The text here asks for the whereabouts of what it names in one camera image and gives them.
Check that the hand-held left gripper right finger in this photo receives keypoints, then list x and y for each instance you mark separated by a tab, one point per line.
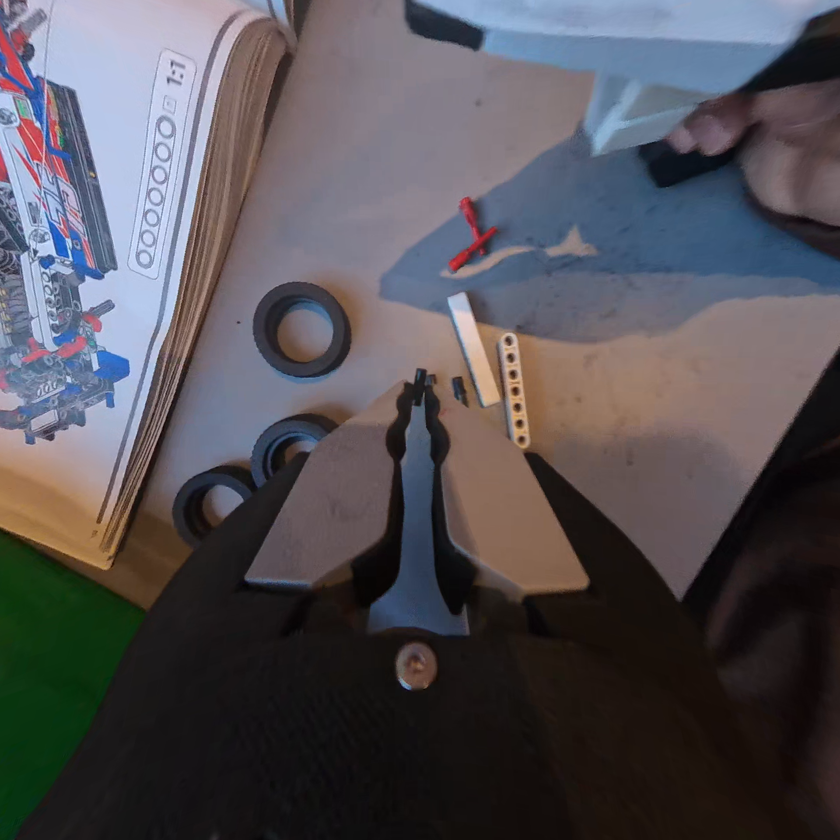
512	525

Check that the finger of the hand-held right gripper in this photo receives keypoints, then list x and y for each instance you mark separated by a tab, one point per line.
623	39

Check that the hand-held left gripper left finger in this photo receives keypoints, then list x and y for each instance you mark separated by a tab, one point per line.
321	518

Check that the white toy beam with holes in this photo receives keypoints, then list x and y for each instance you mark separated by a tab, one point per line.
515	394

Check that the small black toy pin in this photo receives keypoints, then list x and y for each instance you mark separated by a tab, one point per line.
460	390
420	380

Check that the thin white toy beam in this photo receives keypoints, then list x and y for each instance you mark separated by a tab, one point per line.
476	354

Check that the black toy tire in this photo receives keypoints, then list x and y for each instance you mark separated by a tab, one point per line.
266	328
187	512
262	453

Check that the small red toy pin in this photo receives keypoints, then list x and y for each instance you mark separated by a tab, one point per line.
463	257
474	226

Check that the toy car instruction booklet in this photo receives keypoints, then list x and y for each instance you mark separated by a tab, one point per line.
98	328

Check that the green plastic bin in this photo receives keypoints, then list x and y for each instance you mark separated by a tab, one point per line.
52	656

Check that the person's right hand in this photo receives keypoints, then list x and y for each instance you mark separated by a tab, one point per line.
787	157

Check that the person's dark clothing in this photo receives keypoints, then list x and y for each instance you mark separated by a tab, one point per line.
774	590

